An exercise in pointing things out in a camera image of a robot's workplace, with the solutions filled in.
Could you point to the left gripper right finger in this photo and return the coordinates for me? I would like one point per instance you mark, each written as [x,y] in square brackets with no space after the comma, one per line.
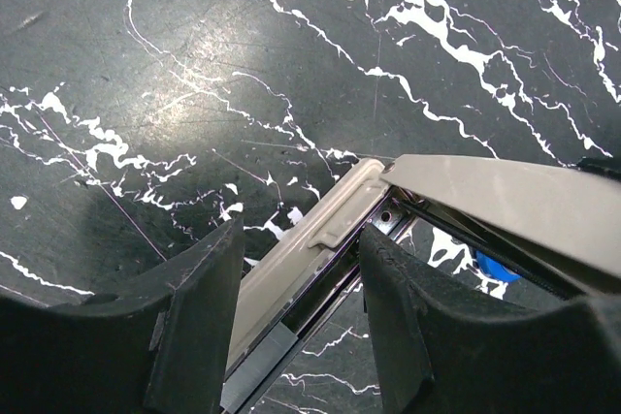
[442,347]

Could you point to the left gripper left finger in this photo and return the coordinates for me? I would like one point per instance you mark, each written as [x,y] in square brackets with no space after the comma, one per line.
[157,343]

